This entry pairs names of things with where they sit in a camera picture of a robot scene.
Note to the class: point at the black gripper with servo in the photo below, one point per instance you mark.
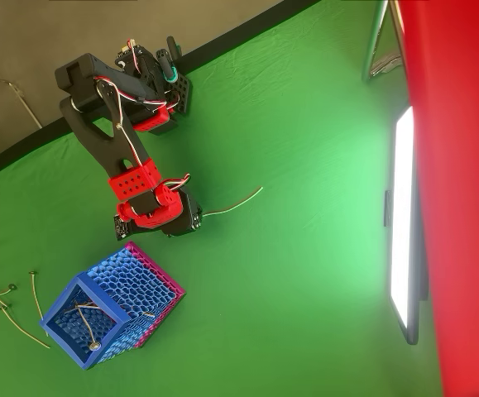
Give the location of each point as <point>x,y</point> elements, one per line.
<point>190,215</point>

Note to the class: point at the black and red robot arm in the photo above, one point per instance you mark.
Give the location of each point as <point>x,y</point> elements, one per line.
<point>111,144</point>

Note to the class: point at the blue and pink mesh basket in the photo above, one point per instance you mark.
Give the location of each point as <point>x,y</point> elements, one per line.
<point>140,285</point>

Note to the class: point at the small candle wick piece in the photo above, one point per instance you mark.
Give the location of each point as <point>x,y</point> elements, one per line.
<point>149,315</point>

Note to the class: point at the short curved candle wick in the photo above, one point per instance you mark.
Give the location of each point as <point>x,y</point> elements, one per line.
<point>87,306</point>

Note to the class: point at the green backdrop cloth black rim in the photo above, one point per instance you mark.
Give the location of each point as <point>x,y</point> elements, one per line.
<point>284,207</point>

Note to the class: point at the bright white LED light panel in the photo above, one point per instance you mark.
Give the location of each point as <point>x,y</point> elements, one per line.
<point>402,227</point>

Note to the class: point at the large red blurred panel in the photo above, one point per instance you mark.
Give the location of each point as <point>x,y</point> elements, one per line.
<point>466,186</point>

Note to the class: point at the small wrist camera on bracket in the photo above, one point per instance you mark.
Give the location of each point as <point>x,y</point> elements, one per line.
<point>120,227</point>

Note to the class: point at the chrome stand frame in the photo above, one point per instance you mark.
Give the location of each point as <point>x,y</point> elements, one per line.
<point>373,45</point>

